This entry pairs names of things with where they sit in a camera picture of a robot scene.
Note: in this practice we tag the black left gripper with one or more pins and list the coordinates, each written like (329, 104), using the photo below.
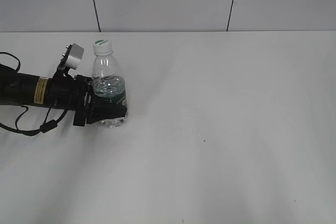
(69, 93)

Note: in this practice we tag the clear Cestbon water bottle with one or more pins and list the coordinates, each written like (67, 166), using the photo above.
(107, 80)

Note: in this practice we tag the white green bottle cap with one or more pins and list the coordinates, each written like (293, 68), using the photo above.
(102, 47)

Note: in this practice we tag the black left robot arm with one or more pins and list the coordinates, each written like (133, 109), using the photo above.
(24, 89)

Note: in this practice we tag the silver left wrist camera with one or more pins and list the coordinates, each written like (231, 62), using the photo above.
(72, 57)

